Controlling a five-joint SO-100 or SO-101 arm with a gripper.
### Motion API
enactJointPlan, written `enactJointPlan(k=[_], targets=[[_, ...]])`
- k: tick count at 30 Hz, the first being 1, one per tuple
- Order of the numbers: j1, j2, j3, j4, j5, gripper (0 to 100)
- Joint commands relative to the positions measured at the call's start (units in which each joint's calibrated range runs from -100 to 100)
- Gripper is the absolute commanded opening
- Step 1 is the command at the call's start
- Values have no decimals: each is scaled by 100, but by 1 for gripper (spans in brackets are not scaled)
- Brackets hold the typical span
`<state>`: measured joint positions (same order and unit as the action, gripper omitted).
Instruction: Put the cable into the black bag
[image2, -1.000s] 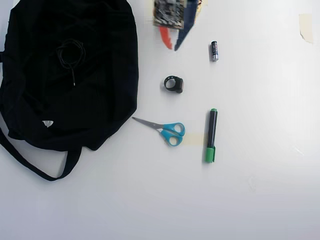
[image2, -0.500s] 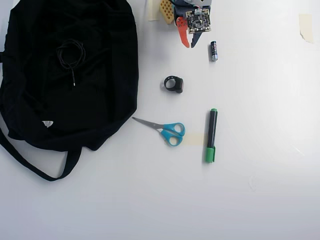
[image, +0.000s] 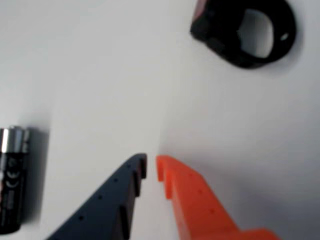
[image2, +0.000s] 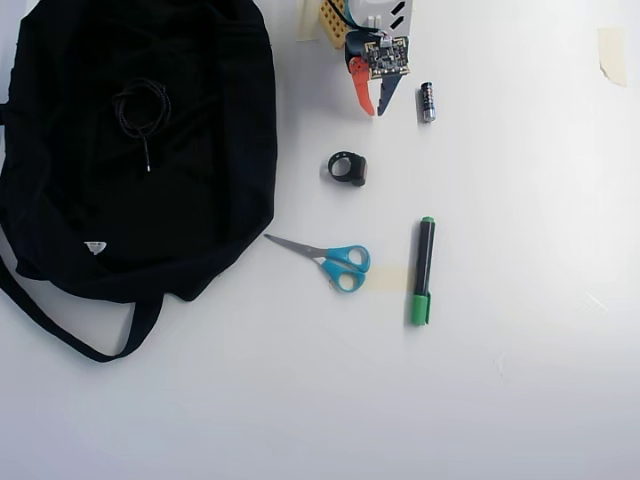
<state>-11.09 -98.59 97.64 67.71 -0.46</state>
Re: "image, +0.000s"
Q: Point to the black and silver battery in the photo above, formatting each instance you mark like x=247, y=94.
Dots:
x=13, y=187

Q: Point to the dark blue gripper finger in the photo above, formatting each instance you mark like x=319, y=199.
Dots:
x=105, y=207

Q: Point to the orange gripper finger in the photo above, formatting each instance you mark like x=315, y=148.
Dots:
x=197, y=207

